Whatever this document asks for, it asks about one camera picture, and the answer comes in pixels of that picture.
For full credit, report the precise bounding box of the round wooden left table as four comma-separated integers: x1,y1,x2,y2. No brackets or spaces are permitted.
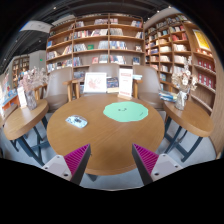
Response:
2,98,50,167

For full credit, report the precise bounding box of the stack of books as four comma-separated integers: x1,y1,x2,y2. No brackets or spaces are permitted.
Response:
159,91,177,102

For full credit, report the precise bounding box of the grey upholstered middle chair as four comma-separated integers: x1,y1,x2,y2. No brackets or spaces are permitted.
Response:
79,62,121,98

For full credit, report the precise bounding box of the grey upholstered chair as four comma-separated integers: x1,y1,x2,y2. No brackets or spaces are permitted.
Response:
133,65,163,110
79,62,121,98
45,67,73,112

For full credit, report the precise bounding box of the right vase with dried flowers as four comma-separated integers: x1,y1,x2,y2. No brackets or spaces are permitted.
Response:
171,56,198,111

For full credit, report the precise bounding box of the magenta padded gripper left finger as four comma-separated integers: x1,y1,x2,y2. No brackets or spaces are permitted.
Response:
42,144,91,185

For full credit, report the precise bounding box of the white red standing sign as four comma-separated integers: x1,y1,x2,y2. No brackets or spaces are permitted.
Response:
118,68,133,99

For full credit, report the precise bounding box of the patterned computer mouse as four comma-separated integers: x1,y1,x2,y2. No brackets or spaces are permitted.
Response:
66,115,87,128

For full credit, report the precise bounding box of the framed picture sign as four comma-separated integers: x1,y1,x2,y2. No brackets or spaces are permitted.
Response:
84,72,107,93

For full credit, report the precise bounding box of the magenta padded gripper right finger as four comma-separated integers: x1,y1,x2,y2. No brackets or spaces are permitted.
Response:
132,144,182,185

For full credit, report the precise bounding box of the left vase with dried flowers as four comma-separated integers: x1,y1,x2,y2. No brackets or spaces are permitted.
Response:
19,67,48,110

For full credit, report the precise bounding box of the green round mouse pad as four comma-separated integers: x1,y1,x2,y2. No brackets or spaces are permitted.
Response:
103,101,148,122

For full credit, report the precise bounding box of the vase with dried flowers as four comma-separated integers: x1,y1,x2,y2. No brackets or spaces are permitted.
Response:
171,56,198,111
19,67,48,110

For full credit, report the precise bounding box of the grey upholstered left chair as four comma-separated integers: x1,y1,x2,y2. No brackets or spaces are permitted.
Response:
45,67,73,112

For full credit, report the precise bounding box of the small white card sign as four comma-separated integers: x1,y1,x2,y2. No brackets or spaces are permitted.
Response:
17,87,27,108

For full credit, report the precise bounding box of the grey upholstered right chair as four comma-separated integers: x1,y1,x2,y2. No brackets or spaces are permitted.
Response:
133,65,163,110

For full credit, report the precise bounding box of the wooden right bookshelf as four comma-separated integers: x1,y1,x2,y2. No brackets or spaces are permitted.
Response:
143,13,218,114

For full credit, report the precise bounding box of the round wooden centre table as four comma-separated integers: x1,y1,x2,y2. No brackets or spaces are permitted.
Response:
47,94,165,175

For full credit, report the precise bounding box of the dark standing book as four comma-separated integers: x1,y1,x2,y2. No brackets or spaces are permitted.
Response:
107,77,119,93

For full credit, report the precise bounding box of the round wooden table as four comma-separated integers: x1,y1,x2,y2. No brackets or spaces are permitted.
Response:
2,98,50,167
47,94,165,175
162,99,215,163

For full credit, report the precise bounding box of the round wooden right table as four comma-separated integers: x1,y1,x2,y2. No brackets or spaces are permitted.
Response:
162,99,215,163

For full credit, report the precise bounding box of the distant wooden left bookshelf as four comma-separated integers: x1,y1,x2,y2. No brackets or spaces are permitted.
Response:
12,56,29,88

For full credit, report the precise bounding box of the wooden centre bookshelf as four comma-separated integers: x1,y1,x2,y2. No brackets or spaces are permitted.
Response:
46,13,145,73

